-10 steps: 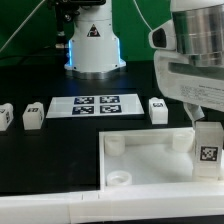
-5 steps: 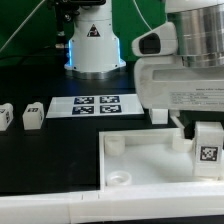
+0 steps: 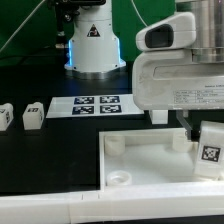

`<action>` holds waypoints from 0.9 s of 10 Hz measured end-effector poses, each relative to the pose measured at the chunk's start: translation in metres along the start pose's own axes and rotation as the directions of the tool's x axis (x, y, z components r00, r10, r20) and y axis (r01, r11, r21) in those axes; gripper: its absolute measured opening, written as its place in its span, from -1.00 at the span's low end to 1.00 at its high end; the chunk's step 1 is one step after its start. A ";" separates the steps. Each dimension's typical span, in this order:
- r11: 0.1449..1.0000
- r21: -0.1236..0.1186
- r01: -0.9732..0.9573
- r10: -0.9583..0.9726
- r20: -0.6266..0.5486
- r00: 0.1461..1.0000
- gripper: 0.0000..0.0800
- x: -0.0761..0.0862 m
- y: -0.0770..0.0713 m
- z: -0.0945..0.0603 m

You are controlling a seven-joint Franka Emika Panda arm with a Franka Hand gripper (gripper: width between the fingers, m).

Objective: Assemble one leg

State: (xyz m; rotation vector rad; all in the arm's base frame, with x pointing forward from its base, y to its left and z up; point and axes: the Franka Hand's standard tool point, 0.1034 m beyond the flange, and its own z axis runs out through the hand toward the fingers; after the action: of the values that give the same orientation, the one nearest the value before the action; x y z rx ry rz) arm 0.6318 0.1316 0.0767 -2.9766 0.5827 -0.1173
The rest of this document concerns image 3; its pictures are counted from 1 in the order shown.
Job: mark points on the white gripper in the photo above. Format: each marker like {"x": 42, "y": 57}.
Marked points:
{"x": 169, "y": 80}

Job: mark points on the white square tabletop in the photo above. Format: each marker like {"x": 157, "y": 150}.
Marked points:
{"x": 146, "y": 157}

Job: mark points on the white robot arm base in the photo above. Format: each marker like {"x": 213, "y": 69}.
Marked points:
{"x": 94, "y": 49}

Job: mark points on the white sheet with fiducial tags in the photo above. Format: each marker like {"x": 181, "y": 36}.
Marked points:
{"x": 92, "y": 106}

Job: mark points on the white obstacle fixture bar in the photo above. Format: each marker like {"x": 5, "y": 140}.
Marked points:
{"x": 115, "y": 204}

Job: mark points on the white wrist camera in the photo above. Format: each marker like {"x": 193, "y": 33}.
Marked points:
{"x": 175, "y": 32}

